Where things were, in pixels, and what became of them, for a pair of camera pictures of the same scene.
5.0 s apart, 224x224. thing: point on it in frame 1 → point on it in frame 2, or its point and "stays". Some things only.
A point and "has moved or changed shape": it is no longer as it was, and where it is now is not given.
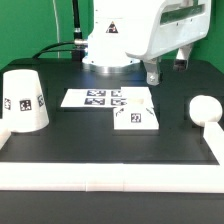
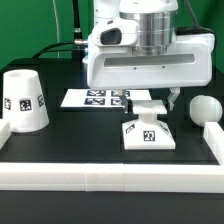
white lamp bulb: (205, 109) stays
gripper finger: (152, 72) → (124, 100)
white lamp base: (139, 113) has moved or changed shape
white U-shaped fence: (119, 177) stays
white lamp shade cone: (24, 104) stays
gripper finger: (182, 57) → (175, 91)
